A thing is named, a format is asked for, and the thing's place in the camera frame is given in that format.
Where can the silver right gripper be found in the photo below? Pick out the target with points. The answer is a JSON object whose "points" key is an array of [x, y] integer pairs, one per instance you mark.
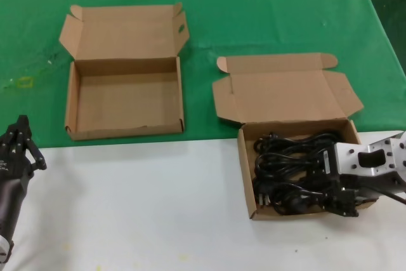
{"points": [[377, 171]]}

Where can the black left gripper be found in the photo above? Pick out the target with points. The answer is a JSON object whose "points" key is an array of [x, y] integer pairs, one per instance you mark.
{"points": [[12, 163]]}

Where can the empty open cardboard box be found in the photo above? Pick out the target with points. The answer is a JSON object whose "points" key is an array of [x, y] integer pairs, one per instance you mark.
{"points": [[127, 99]]}

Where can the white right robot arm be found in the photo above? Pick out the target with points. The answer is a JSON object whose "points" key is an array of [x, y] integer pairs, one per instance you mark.
{"points": [[403, 156]]}

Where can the green table cloth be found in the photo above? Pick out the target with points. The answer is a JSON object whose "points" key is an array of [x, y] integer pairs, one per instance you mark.
{"points": [[253, 14]]}

